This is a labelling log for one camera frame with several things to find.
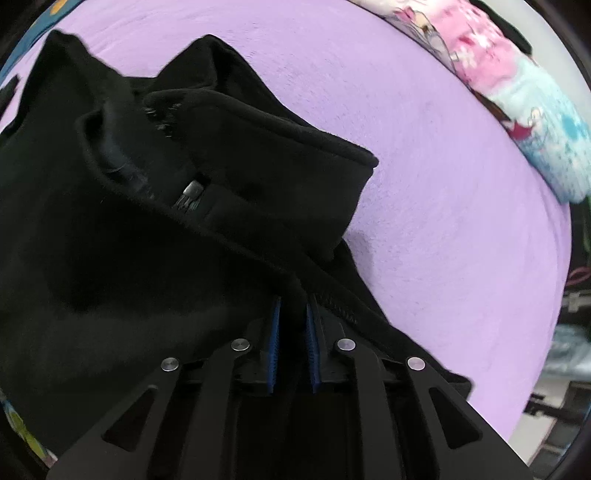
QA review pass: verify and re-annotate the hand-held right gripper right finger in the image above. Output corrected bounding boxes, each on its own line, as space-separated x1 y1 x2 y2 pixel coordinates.
305 295 546 480

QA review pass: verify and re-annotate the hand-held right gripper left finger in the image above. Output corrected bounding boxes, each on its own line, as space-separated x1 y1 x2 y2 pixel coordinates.
45 295 283 480

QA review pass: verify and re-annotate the black fleece jacket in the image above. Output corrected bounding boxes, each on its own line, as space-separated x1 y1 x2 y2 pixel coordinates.
0 30 474 480

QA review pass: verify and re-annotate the purple fleece blanket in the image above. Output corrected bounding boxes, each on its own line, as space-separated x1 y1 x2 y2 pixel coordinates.
0 0 577 444

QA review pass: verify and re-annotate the colourful printed cloth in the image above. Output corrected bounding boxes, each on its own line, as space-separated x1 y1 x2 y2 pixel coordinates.
0 388 60 468

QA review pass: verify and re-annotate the pink and blue printed quilt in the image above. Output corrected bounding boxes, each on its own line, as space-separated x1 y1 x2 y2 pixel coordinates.
346 0 591 205

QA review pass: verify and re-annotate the blue printed cloth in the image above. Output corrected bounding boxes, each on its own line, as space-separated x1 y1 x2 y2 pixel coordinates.
0 0 80 81

